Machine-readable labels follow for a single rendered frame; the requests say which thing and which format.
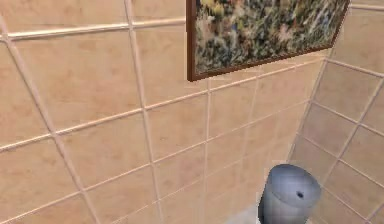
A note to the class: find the brown framed floral picture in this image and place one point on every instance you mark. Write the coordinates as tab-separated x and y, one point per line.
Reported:
260	30

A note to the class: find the grey round bin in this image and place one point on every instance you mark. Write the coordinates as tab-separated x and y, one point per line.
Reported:
286	200

